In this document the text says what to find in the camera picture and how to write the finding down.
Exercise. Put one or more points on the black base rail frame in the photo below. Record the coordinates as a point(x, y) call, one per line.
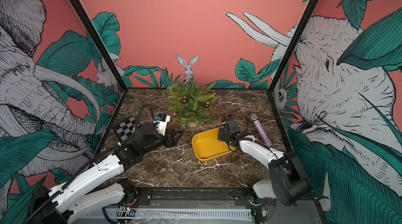
point(264, 211)

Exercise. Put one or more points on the checkerboard calibration board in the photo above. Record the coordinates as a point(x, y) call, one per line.
point(125, 129)

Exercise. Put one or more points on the white slotted cable duct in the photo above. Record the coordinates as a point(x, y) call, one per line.
point(159, 213)

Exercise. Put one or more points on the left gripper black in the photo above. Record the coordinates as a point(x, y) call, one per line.
point(172, 142)

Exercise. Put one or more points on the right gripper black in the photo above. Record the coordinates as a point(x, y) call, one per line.
point(221, 132)

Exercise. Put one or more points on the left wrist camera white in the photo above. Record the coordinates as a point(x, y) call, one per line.
point(161, 123)

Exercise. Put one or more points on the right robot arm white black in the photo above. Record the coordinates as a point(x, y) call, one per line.
point(288, 180)

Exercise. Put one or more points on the purple glitter toy microphone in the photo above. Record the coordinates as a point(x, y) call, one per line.
point(258, 125)

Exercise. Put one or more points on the yellow plastic tray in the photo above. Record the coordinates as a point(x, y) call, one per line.
point(207, 146)

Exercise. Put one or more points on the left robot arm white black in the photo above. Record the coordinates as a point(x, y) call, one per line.
point(69, 201)

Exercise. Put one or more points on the small green christmas tree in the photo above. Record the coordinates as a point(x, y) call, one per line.
point(192, 114)

